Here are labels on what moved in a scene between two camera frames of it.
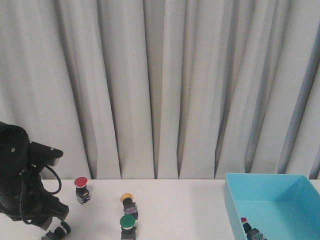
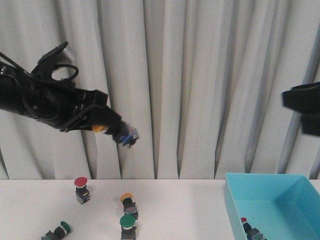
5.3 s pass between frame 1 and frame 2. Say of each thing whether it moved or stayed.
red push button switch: stayed
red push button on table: stayed
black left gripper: moved
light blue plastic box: stayed
